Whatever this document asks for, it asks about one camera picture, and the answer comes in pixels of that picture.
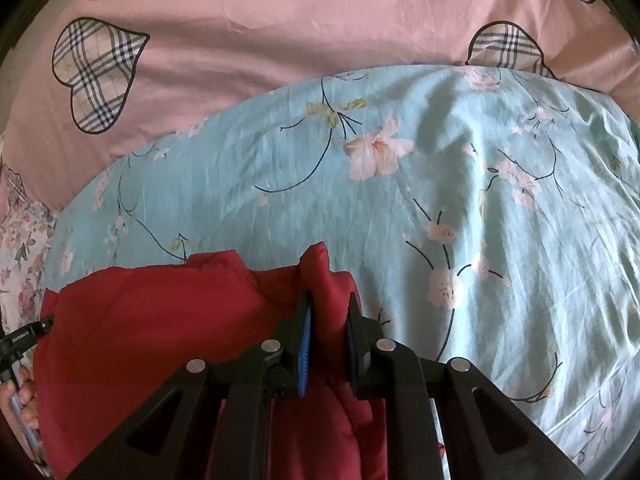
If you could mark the white floral pillow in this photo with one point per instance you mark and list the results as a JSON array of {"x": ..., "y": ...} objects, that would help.
[{"x": 26, "y": 230}]

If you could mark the dark red puffer jacket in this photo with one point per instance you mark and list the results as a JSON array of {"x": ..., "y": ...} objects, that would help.
[{"x": 118, "y": 334}]

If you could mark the light blue floral bedsheet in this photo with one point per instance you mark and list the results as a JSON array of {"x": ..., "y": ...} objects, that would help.
[{"x": 483, "y": 212}]

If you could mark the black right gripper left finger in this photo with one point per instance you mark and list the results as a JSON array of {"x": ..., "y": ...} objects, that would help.
[{"x": 279, "y": 365}]

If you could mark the pink quilt with plaid hearts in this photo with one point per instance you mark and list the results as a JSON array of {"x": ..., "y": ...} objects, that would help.
[{"x": 112, "y": 75}]

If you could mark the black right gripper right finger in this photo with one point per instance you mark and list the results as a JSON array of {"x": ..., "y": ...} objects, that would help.
[{"x": 376, "y": 367}]

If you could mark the person's left hand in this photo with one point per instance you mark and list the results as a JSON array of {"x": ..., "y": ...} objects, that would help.
[{"x": 27, "y": 395}]

